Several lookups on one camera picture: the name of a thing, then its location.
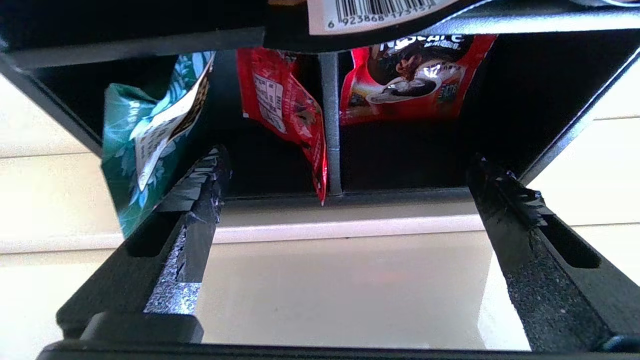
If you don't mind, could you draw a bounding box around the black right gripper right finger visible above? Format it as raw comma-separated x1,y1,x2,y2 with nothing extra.
467,155,640,352

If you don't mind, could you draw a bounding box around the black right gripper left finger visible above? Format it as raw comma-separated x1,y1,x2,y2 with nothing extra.
56,146,231,340

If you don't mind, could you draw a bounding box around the white flat packet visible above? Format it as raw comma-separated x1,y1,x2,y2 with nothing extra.
306,0,461,36

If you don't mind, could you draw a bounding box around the black organizer box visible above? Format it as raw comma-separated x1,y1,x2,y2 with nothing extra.
0,0,640,207

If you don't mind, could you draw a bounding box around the teal green tea packet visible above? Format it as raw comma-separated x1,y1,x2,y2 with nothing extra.
101,51,217,240

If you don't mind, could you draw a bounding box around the dark red snack packet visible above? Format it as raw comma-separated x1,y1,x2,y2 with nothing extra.
340,34,498,126

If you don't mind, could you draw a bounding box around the red green snack packet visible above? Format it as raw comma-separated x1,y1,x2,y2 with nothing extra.
236,47,329,206

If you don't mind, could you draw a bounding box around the cream ribbed drawer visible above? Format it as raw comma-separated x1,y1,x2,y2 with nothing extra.
0,50,640,351

